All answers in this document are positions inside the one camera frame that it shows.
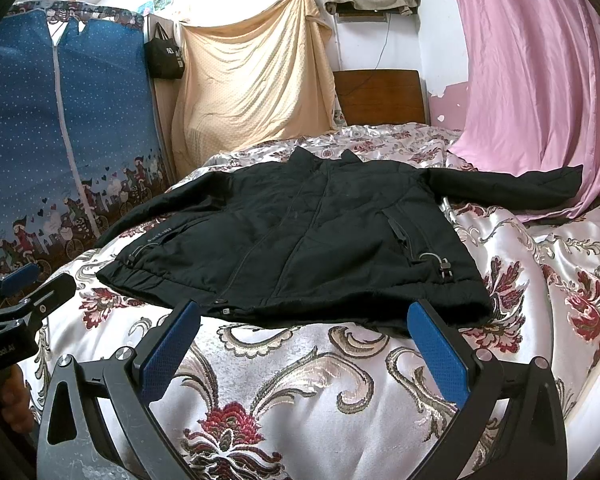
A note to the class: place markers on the brown wooden headboard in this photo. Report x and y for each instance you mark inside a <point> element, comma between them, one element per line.
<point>380,97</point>

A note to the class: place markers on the blue fabric wardrobe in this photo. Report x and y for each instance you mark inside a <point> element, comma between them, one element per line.
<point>79,146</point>

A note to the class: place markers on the pink satin curtain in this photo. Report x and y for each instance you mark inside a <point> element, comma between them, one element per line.
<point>534,89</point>

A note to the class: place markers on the black padded jacket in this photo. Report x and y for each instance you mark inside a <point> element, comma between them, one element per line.
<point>314,240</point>

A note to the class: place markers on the beige draped cloth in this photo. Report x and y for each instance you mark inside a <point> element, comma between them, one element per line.
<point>266,78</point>

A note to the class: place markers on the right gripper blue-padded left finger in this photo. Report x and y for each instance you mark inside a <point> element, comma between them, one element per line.
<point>74,441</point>

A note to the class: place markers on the person's left hand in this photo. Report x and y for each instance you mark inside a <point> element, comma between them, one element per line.
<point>14,401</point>

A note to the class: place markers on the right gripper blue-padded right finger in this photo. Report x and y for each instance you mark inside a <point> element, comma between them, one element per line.
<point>531,441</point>

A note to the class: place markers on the black hanging handbag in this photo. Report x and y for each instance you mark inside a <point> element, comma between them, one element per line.
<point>163,56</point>

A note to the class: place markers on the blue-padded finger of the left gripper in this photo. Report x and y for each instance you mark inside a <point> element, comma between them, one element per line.
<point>32,310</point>
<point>12,284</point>

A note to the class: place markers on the floral satin bed cover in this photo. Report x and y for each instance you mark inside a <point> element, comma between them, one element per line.
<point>339,401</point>

